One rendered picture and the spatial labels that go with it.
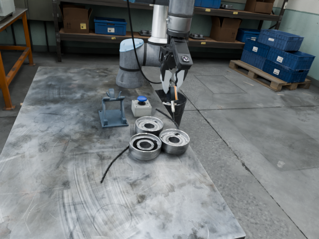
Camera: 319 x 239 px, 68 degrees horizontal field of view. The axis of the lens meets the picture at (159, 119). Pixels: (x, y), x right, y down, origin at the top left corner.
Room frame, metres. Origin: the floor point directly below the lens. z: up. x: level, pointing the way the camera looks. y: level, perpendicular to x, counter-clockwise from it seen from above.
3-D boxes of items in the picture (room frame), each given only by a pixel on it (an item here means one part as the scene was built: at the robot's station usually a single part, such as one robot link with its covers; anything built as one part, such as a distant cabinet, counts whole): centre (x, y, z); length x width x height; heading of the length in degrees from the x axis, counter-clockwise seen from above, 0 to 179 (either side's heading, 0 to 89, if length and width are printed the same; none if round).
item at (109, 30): (4.23, 1.03, 0.56); 0.52 x 0.38 x 0.22; 107
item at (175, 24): (0.80, -0.02, 1.19); 0.08 x 0.08 x 0.05
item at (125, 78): (1.22, 0.19, 0.85); 0.15 x 0.15 x 0.10
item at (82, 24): (4.03, 1.53, 0.64); 0.49 x 0.40 x 0.37; 115
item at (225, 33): (4.96, -1.01, 0.67); 0.52 x 0.43 x 0.43; 110
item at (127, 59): (1.22, 0.18, 0.97); 0.13 x 0.12 x 0.14; 100
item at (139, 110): (0.91, 0.08, 0.82); 0.08 x 0.07 x 0.05; 20
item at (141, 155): (0.64, 0.04, 0.82); 0.10 x 0.10 x 0.04
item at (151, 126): (0.76, 0.03, 0.82); 0.10 x 0.10 x 0.04
